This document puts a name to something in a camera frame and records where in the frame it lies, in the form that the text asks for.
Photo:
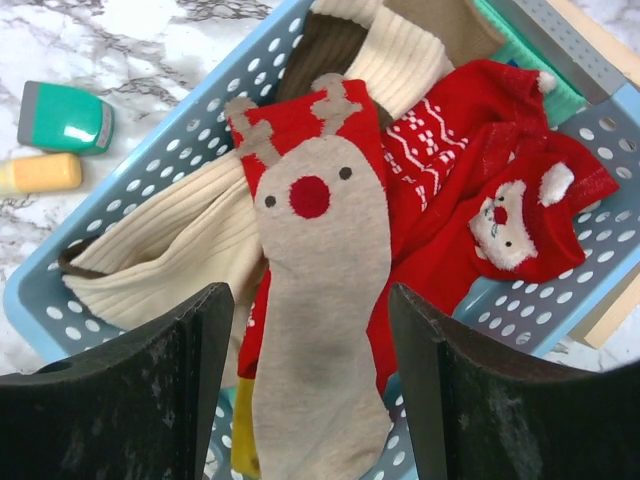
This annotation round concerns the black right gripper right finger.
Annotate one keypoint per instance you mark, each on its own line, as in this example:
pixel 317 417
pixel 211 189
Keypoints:
pixel 478 409

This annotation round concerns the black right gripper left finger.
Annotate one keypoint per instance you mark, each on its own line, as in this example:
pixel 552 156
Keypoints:
pixel 140 406

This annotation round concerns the red beige reindeer sock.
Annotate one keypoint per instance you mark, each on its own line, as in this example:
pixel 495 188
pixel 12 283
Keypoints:
pixel 315 169

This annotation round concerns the blue perforated plastic basket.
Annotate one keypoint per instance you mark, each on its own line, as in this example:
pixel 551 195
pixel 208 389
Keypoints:
pixel 527 317

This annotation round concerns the cream ribbed sock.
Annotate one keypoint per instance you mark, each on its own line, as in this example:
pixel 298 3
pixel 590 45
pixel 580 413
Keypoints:
pixel 202 229

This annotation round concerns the red santa sock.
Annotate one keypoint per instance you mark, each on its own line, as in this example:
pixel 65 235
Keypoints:
pixel 479 185

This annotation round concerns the yellow highlighter pen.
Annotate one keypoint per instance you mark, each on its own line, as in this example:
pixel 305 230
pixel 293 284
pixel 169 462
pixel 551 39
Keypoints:
pixel 41 174

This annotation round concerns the green grey eraser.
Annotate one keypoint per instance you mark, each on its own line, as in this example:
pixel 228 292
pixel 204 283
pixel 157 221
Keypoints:
pixel 59 118

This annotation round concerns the wooden hanger rack frame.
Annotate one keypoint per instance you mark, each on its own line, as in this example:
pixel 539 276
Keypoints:
pixel 608 52

